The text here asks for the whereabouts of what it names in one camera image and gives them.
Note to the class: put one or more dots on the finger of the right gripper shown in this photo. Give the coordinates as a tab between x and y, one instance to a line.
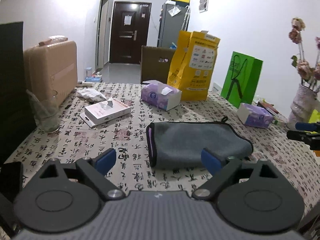
307	138
310	127

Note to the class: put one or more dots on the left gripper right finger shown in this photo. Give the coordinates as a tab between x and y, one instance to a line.
253	197

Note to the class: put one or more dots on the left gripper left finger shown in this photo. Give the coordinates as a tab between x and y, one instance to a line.
64	197

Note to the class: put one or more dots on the purple grey microfiber towel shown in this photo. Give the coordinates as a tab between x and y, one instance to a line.
175	145

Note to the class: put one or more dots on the white textured flower vase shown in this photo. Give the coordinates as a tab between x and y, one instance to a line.
302	107

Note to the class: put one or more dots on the green white medicine box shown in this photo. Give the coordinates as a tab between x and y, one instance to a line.
279	120

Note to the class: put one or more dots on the red small box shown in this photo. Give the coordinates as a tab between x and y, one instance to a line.
269	107

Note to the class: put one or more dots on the dried pink roses bouquet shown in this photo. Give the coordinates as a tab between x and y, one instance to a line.
309	73

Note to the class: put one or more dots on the sealed purple tissue pack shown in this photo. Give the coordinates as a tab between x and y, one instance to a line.
254	116

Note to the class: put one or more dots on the green paper gift bag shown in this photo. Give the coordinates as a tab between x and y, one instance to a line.
242	79

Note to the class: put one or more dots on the clear glass cup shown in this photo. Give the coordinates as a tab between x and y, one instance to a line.
45	111

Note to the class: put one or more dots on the calligraphy print tablecloth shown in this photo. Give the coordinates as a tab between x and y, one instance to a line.
132	171

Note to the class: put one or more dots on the white flat carton box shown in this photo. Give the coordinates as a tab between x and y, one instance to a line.
102	112

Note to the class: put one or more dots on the crumpled white plastic wrapper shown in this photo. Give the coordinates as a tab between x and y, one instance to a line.
91	95

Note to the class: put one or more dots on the yellow paper delivery bag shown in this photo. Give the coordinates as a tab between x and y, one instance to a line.
192	64

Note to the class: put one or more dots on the tan hard suitcase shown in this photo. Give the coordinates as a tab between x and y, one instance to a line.
51	67

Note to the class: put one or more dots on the open purple tissue box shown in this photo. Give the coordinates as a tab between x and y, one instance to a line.
161	95

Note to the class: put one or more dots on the brown cardboard box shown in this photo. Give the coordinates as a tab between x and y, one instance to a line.
155	63

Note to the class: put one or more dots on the grey refrigerator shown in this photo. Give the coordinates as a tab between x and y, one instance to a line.
170	22

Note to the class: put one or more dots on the dark brown entrance door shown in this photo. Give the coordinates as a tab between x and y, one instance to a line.
129	31

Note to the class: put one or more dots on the wall picture poster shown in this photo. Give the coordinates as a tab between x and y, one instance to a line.
203	5

